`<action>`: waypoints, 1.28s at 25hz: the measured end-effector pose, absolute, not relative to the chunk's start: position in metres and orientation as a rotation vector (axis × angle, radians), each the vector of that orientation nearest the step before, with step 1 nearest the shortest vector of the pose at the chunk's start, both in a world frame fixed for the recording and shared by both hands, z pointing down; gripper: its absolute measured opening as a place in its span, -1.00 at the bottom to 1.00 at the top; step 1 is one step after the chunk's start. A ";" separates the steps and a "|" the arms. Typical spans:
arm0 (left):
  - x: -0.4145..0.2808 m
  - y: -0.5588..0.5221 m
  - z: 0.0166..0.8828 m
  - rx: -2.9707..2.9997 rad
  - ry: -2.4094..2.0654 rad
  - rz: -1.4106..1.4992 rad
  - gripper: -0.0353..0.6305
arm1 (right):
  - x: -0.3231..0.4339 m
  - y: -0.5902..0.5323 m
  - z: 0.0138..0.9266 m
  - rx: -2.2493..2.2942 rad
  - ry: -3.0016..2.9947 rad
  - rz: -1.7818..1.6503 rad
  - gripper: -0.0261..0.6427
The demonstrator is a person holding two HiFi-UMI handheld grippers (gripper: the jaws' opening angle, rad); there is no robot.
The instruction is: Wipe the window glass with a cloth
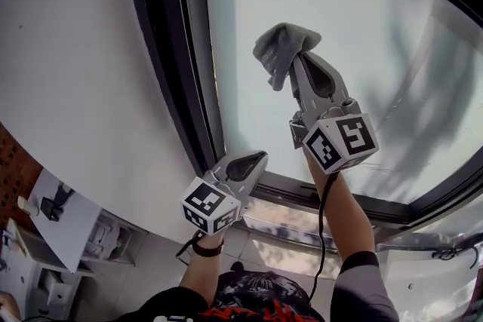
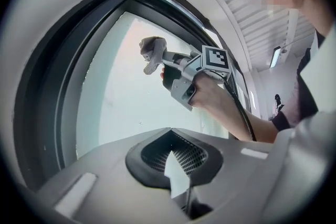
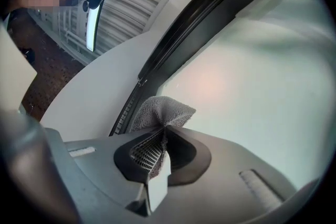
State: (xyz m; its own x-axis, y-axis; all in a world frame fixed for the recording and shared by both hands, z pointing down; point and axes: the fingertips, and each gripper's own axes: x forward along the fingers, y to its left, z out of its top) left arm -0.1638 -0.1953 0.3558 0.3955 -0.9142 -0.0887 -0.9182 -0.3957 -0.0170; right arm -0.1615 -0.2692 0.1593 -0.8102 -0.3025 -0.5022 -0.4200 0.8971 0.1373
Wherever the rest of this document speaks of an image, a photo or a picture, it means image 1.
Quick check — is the white cup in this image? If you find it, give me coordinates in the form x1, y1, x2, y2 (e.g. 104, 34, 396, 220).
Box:
17, 195, 41, 216

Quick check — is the white plastic basin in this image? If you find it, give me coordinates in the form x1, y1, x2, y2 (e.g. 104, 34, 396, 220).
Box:
377, 237, 483, 322

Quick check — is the black wire hook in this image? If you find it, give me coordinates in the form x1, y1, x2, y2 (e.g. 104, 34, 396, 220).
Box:
429, 243, 480, 271

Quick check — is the grey cloth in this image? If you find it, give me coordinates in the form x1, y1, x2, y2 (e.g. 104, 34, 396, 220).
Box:
251, 22, 322, 92

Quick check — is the small clear window pane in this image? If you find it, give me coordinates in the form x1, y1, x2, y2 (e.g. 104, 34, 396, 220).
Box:
241, 195, 339, 276

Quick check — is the person's black printed t-shirt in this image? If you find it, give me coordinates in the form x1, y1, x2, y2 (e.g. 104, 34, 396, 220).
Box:
124, 250, 401, 322

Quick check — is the small black box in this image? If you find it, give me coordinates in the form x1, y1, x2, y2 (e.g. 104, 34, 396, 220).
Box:
39, 195, 61, 222

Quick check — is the person's left forearm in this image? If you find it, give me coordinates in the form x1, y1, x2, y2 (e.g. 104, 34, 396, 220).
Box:
179, 229, 227, 302

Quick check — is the white storage rack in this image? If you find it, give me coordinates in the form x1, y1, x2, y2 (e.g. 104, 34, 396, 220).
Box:
81, 210, 148, 268

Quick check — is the person's right forearm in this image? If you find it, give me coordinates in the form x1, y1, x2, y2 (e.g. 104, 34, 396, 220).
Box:
304, 152, 377, 268

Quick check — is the white table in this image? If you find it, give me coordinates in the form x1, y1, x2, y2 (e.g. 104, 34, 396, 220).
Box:
28, 167, 103, 274

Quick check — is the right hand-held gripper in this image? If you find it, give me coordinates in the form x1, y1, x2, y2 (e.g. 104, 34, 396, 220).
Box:
289, 53, 380, 175

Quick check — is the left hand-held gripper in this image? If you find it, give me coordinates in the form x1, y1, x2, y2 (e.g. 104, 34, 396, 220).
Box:
180, 150, 269, 237

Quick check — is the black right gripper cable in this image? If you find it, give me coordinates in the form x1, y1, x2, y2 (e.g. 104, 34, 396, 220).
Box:
308, 171, 339, 310

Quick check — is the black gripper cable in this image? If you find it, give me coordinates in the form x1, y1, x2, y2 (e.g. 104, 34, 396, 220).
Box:
174, 229, 205, 265
308, 171, 339, 310

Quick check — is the black wristwatch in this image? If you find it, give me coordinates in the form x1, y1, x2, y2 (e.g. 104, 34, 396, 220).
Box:
190, 237, 226, 258

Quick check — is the white drawer cabinet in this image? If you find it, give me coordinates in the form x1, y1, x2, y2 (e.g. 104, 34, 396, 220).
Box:
0, 218, 95, 317

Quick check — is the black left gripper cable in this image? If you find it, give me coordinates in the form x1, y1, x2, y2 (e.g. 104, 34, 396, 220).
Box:
174, 229, 205, 265

